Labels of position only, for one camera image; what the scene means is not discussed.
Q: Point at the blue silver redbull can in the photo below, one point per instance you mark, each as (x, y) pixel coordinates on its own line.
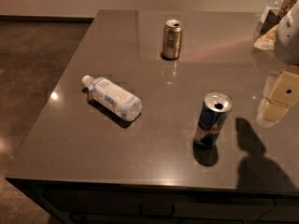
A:
(215, 109)

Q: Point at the clear plastic water bottle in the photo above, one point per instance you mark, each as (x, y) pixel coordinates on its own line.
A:
(113, 97)

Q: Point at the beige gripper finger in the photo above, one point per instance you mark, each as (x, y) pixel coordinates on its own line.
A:
(281, 92)

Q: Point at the snack bag on counter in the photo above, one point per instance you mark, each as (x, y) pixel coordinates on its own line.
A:
(267, 41)

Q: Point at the gold soda can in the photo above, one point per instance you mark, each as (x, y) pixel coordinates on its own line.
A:
(173, 31)

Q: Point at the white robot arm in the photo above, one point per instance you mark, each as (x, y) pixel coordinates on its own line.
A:
(287, 43)

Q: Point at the dark cabinet drawer front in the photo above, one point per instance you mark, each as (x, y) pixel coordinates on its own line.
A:
(147, 204)

